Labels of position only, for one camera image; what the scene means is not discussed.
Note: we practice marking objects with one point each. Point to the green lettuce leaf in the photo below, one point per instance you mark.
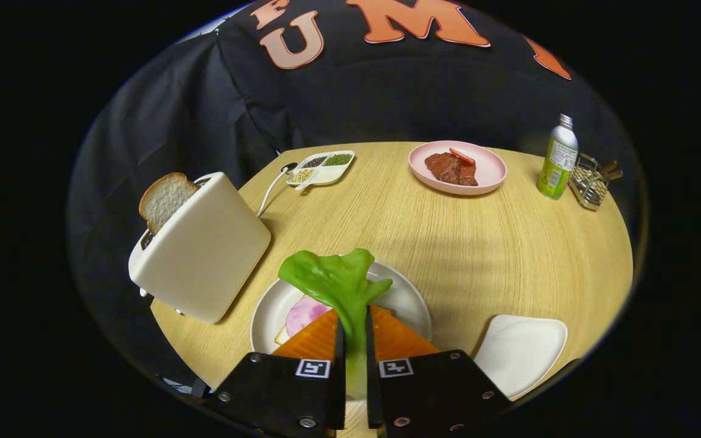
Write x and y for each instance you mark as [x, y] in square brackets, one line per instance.
[338, 283]

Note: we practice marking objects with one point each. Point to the green beans pile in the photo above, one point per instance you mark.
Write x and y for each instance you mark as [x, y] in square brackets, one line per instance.
[338, 159]

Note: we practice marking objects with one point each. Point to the black backdrop cloth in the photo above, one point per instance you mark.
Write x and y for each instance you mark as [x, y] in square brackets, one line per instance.
[162, 121]

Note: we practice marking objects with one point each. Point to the brown meat piece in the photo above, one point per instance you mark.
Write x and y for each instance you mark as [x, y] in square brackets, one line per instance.
[451, 170]

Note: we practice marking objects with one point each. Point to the round white plate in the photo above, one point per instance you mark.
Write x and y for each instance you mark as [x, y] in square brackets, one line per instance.
[408, 304]

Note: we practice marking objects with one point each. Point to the white sectioned dish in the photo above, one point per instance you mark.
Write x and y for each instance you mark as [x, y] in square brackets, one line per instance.
[326, 176]

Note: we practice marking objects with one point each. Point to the dark seeds pile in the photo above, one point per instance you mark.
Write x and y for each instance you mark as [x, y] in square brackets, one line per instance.
[314, 162]

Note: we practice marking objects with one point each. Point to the square white plate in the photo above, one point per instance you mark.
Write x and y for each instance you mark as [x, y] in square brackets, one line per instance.
[518, 353]

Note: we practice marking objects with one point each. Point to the pink plate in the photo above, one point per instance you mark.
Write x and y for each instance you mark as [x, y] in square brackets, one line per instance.
[490, 173]

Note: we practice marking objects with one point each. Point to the white bread slice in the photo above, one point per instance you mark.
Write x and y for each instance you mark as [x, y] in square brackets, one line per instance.
[280, 335]

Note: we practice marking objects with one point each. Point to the toasted bread slice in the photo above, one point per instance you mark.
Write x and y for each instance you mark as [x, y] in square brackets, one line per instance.
[165, 201]

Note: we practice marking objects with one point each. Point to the green label metal bottle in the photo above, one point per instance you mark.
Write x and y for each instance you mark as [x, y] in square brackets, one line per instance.
[558, 161]

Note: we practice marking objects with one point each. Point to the yellow beans pile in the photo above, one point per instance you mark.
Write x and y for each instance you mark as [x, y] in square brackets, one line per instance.
[300, 176]

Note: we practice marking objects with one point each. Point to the pink ham slice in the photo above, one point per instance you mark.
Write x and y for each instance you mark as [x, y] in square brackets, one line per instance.
[305, 313]

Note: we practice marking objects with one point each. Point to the white toaster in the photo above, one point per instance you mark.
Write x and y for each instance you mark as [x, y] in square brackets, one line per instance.
[204, 261]

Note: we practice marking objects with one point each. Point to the red sausage slice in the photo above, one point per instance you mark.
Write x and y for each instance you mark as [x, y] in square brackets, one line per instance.
[461, 156]

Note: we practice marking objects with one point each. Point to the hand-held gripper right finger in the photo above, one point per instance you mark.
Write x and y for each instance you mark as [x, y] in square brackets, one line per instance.
[373, 395]

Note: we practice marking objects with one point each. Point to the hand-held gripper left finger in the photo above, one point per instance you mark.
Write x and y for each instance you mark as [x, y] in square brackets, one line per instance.
[338, 395]

